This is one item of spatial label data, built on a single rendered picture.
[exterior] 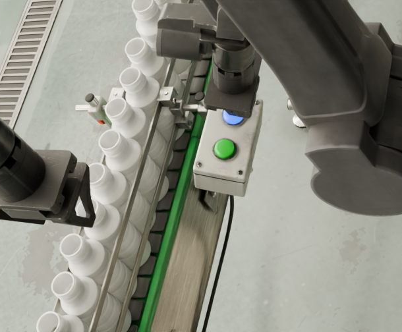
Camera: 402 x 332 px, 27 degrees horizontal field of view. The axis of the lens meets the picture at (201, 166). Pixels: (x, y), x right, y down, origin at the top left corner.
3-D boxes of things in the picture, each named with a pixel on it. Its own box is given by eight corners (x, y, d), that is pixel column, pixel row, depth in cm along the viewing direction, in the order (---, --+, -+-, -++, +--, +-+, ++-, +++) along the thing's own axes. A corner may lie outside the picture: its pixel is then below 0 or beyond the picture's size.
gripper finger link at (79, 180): (101, 252, 87) (57, 212, 79) (45, 248, 90) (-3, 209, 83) (119, 195, 90) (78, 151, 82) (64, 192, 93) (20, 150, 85)
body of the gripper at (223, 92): (203, 110, 115) (201, 82, 108) (219, 51, 119) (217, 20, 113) (248, 118, 114) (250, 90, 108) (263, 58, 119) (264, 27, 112)
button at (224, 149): (217, 141, 124) (216, 136, 123) (236, 144, 124) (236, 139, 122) (212, 158, 123) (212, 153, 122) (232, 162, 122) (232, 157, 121)
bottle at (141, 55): (168, 122, 144) (126, 68, 131) (155, 100, 148) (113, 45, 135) (196, 103, 144) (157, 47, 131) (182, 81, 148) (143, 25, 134)
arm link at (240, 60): (252, 49, 103) (258, 12, 106) (198, 42, 104) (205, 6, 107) (251, 79, 110) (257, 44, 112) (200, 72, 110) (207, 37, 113)
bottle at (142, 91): (150, 142, 143) (106, 89, 130) (163, 113, 146) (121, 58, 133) (179, 147, 141) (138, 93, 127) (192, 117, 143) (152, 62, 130)
